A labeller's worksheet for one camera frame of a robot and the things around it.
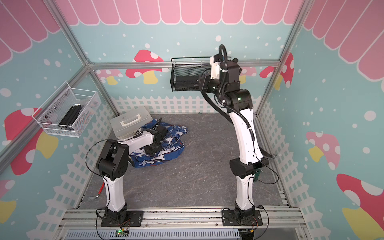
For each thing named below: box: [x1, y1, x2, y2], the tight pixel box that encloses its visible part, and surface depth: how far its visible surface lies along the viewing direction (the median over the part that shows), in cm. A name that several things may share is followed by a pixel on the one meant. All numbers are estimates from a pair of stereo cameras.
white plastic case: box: [110, 106, 153, 140], surface depth 102 cm
